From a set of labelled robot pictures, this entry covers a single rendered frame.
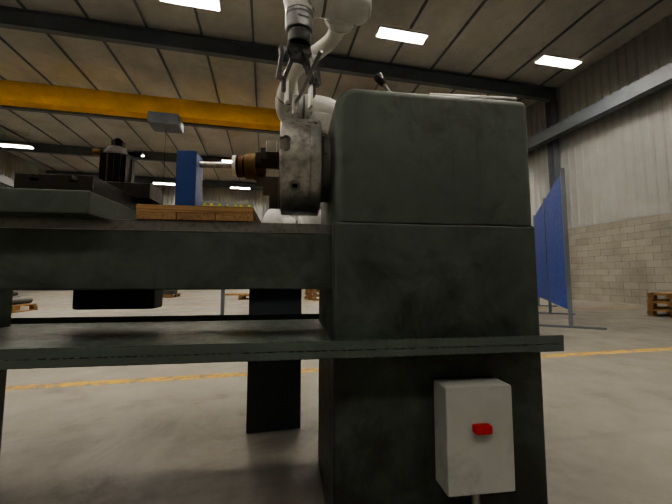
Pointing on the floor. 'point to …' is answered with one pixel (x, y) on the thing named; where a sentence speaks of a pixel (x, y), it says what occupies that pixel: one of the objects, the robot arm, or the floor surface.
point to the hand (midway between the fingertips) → (298, 97)
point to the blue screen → (554, 253)
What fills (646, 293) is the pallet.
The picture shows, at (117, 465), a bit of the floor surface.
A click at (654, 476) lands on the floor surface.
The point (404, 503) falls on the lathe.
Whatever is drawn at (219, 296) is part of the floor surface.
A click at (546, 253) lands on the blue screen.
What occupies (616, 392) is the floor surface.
